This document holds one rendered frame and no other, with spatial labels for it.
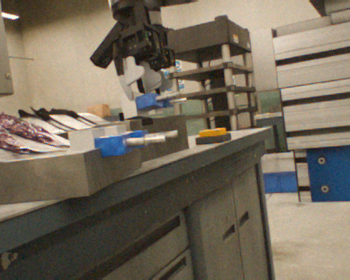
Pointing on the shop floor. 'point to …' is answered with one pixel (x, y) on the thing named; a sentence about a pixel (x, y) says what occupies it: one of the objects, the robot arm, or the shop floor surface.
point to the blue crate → (280, 182)
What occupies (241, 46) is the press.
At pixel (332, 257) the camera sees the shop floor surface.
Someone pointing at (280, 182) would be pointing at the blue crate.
